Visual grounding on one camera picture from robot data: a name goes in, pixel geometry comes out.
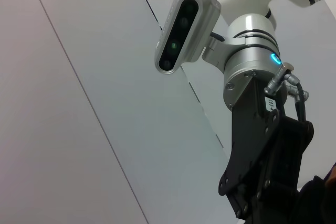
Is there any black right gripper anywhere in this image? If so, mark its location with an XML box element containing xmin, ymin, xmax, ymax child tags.
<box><xmin>217</xmin><ymin>76</ymin><xmax>315</xmax><ymax>224</ymax></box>

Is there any black food bag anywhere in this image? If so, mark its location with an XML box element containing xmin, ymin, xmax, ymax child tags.
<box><xmin>296</xmin><ymin>162</ymin><xmax>336</xmax><ymax>224</ymax></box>

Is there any right gripper cable with connectors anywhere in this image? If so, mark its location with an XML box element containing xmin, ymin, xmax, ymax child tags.
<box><xmin>264</xmin><ymin>62</ymin><xmax>310</xmax><ymax>123</ymax></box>

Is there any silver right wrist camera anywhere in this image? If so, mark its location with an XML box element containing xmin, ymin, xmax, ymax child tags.
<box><xmin>154</xmin><ymin>0</ymin><xmax>222</xmax><ymax>74</ymax></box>

